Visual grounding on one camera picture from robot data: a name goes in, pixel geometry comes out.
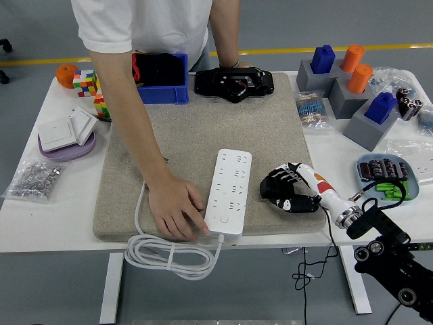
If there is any person's right hand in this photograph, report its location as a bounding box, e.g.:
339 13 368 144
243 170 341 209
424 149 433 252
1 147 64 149
147 175 210 242

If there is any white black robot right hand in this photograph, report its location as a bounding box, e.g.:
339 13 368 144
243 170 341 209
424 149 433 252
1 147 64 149
268 162 355 221

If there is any black power adapter plug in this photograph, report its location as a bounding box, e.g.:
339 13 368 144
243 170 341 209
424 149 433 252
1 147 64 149
259 170 314 204

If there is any white power strip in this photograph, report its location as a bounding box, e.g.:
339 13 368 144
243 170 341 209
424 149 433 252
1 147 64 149
204 148 253 238

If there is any thin black adapter cord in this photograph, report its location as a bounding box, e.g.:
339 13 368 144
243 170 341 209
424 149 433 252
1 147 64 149
292 204 339 325

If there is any black electronic device housing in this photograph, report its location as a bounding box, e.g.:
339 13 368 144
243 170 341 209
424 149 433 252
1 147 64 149
194 66 275 104

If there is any wide grey peg block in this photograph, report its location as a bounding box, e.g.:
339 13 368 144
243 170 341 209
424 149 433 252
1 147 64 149
296 58 346 98

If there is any grey-brown felt mat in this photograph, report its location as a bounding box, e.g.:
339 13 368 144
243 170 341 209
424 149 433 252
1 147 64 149
93 72 327 243

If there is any row of black capacitors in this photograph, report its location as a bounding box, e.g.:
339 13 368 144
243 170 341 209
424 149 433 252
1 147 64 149
358 158 409 183

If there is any pile of green batteries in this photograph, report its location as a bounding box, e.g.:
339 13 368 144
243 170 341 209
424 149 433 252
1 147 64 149
375 181 413 201

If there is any clear bag of resistors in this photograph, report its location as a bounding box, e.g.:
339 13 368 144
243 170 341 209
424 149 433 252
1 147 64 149
295 89 332 130

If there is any blue square peg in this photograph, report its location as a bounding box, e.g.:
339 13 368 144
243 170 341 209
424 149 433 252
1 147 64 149
310 44 336 74
363 91 398 125

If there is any blue plastic bin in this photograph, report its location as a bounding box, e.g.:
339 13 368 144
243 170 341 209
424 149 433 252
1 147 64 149
135 53 189 105

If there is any black and red fabric bundle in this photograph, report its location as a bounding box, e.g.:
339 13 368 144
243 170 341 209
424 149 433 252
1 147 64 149
131 51 186 87

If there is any light blue oval plate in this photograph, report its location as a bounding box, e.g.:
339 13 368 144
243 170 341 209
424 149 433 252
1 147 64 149
356 153 420 207

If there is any empty-looking clear plastic bag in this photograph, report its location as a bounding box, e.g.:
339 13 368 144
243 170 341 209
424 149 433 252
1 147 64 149
385 137 433 186

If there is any person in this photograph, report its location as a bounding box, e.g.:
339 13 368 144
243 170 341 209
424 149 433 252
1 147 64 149
70 0 254 242

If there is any white table leg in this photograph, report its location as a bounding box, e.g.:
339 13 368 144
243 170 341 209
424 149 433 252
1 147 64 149
338 245 373 315
99 253 124 325

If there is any orange cylinder peg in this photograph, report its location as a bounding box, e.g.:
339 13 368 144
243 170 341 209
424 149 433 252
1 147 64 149
346 64 373 95
340 43 365 73

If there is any purple oval tray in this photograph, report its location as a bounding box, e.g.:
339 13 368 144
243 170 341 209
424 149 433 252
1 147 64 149
37 130 97 163

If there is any black table control panel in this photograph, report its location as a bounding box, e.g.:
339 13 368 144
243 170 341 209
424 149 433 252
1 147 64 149
405 242 433 253

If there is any bag of black cylinder cells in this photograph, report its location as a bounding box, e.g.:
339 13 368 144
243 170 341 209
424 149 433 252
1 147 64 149
395 86 424 122

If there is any colourful puzzle cube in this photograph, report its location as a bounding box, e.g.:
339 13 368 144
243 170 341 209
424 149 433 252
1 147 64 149
93 89 111 118
72 69 99 98

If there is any clear bag with blue items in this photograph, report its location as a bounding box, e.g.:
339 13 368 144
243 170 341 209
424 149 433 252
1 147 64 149
415 103 433 136

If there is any clear bag of blue parts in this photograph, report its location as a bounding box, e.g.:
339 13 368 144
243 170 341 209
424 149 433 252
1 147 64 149
368 66 419 99

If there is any clear bag of metal nuts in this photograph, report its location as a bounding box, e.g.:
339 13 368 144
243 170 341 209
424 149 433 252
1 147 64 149
1 157 68 204

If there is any orange fruit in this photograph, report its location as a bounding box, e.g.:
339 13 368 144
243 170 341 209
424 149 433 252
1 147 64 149
55 64 79 89

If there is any black chair castor base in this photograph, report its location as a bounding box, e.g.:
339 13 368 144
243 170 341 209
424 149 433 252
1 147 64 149
0 38 14 85

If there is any white power cord with plug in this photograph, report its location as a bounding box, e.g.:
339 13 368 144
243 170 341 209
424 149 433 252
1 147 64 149
124 155 226 281

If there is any white wall switch panel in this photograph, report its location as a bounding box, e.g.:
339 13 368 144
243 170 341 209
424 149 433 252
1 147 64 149
69 106 99 147
37 117 77 153

